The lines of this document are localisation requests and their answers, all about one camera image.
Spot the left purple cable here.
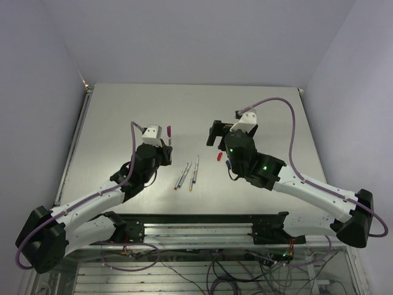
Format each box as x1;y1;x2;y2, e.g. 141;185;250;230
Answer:
15;121;145;270

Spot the blue marker pen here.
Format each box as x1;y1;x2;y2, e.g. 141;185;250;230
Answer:
192;154;200;184

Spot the red marker pen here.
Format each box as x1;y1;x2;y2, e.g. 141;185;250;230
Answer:
174;162;189;191

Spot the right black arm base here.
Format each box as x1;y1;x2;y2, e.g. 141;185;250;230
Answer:
248;211;292;245

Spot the yellow marker pen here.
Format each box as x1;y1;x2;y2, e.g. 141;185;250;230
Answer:
189;163;197;192

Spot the green marker pen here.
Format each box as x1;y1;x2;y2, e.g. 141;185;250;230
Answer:
178;162;192;189

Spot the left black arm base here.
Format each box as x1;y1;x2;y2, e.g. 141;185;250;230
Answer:
104;211;145;243

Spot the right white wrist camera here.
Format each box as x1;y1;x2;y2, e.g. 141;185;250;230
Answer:
230;109;257;133

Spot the purple marker pen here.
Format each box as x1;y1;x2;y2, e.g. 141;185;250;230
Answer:
166;125;172;146

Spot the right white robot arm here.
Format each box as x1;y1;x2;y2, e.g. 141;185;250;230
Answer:
206;120;373;248

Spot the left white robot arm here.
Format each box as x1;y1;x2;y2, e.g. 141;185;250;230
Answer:
15;143;173;273

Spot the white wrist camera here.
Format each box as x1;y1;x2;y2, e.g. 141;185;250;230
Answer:
230;109;257;133
142;125;163;148

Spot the aluminium mounting rail frame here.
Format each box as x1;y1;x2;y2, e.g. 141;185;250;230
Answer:
33;222;354;295

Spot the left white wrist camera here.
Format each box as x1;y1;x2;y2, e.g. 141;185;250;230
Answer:
142;125;163;148

